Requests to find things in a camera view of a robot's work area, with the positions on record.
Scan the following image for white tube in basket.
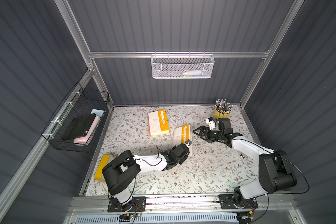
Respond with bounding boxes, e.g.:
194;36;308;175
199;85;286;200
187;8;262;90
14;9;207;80
182;70;203;77

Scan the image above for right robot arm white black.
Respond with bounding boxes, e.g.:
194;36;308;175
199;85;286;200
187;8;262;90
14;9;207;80
192;118;297;209

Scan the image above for white wire mesh basket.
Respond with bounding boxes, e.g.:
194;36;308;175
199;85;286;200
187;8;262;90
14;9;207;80
151;53;215;79

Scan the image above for yellow pencil cup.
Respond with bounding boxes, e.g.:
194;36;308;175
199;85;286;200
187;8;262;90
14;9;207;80
212;109;231;119

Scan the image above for light blue sticky notes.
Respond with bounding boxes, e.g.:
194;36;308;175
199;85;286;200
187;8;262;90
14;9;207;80
91;109;105;118

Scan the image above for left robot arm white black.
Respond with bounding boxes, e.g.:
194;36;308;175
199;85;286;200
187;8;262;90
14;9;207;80
102;140;192;211

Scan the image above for light blue phone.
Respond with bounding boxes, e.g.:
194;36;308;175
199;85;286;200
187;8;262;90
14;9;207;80
239;154;247;161

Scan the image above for bundle of pencils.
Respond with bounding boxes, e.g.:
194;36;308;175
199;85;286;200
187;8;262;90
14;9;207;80
215;99;232;114

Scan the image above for black wire wall basket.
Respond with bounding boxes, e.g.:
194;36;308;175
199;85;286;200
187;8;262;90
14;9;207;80
42;83;110;153

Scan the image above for yellow framed box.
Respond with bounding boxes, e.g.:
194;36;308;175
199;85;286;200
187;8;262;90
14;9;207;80
94;154;114;183

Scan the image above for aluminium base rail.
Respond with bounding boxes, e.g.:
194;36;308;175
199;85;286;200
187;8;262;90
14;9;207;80
67;193;297;215

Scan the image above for black pouch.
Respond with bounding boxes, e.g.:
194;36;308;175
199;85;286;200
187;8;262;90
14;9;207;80
61;114;90;141

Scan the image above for white orange notebook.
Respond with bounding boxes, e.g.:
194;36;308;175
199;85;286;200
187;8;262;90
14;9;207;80
148;109;170;136
172;124;193;156

